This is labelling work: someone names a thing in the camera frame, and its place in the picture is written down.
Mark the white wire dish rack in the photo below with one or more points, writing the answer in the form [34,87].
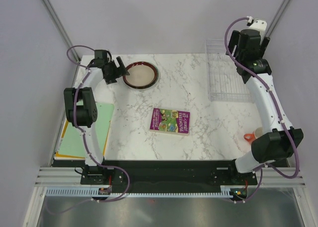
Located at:
[224,83]

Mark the purple treehouse book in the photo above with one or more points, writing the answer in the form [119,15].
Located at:
[170,121]

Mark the orange mug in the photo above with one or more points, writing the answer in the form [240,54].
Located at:
[250,137]

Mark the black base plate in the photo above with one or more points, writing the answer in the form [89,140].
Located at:
[162,175]

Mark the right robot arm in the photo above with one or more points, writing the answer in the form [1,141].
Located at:
[279,139]

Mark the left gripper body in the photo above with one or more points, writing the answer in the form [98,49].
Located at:
[112,76]

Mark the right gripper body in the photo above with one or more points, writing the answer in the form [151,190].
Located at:
[234,41]

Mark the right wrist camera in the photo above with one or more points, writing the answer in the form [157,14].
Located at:
[257,24]

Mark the white cable duct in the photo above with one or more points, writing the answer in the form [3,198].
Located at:
[96,192]

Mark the red blue floral plate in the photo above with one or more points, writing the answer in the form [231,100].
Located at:
[145,75]

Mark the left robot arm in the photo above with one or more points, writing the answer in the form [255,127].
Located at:
[80,106]

